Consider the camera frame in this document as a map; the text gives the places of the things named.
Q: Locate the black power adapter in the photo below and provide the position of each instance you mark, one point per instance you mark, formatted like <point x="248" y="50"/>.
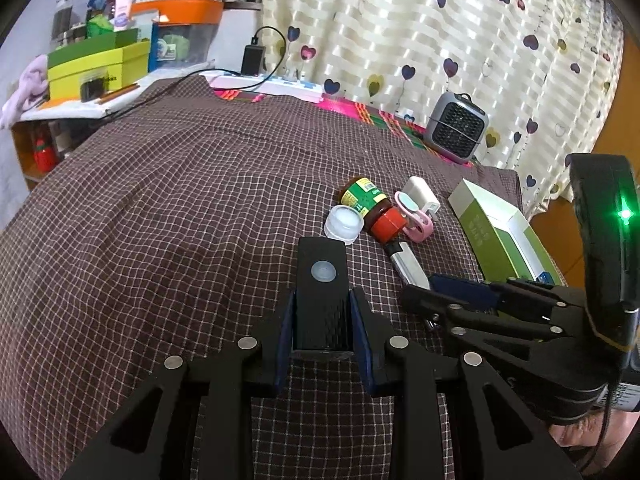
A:
<point x="253" y="60"/>

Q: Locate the black rectangular device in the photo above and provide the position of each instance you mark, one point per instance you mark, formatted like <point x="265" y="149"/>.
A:
<point x="322" y="323"/>

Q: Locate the brown checkered tablecloth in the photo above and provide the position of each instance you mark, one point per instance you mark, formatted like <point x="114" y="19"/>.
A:
<point x="173" y="230"/>

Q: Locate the blue usb stick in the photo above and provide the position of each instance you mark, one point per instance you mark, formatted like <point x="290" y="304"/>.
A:
<point x="546" y="278"/>

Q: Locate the colourful striped cloth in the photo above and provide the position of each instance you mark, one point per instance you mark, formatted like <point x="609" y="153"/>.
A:
<point x="401" y="128"/>

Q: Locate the green white cardboard box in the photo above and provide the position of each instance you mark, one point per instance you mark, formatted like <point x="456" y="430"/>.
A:
<point x="503" y="242"/>

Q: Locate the heart pattern curtain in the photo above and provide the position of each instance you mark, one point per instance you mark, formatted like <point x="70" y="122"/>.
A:
<point x="544" y="71"/>

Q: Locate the brown bottle red cap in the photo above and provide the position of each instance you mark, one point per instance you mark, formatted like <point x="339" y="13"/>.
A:
<point x="381" y="218"/>

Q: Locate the white power strip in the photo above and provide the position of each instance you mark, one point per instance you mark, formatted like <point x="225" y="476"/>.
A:
<point x="274" y="86"/>

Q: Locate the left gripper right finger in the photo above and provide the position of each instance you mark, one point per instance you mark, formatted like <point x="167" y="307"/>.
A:
<point x="458" y="402"/>

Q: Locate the yellow green box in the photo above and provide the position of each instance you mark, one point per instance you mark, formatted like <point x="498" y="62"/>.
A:
<point x="117" y="57"/>

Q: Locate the silver lighter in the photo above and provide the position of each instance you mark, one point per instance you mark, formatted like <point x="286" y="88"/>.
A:
<point x="406" y="264"/>

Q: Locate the pink clip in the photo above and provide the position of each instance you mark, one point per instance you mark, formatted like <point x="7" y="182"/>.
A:
<point x="419" y="224"/>

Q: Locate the grey mini heater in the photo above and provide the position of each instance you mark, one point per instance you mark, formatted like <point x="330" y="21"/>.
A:
<point x="455" y="127"/>

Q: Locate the orange lid storage bin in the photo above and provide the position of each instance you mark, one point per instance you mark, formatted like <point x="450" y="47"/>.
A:
<point x="185" y="29"/>

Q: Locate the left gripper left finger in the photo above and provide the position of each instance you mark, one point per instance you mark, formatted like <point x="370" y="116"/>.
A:
<point x="194" y="412"/>

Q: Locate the small white jar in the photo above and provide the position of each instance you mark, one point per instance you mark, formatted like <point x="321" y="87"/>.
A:
<point x="343" y="223"/>

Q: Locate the right hand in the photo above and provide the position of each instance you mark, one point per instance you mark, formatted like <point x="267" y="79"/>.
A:
<point x="586" y="432"/>

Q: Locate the black camera box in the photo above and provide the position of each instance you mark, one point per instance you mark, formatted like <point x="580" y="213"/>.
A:
<point x="607" y="209"/>

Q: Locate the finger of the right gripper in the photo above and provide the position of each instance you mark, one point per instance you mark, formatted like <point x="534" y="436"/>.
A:
<point x="476" y="296"/>
<point x="444" y="311"/>

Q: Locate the white charger plug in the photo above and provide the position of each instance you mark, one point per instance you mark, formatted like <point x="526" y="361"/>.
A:
<point x="421" y="193"/>

